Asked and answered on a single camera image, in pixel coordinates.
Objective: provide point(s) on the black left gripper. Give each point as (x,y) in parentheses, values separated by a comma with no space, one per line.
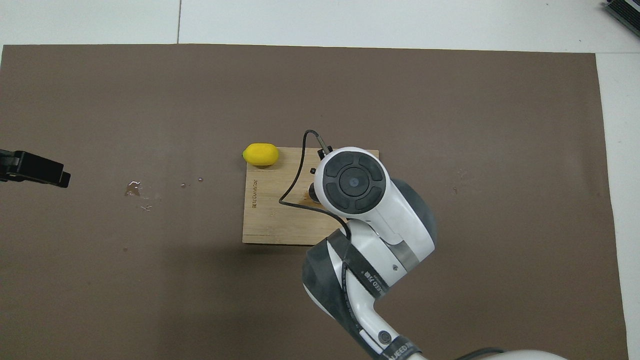
(9,165)

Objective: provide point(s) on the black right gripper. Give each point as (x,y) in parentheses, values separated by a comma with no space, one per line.
(315,192)

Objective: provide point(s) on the grey ribbed device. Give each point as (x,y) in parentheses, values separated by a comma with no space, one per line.
(625,10)

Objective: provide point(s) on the yellow lemon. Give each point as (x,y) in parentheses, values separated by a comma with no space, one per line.
(260,154)

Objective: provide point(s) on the wooden cutting board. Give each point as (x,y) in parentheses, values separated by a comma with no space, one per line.
(270,220)

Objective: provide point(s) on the brown table mat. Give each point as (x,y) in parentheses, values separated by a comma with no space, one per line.
(150,300)

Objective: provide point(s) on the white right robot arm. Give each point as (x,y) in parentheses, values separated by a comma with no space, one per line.
(380,240)

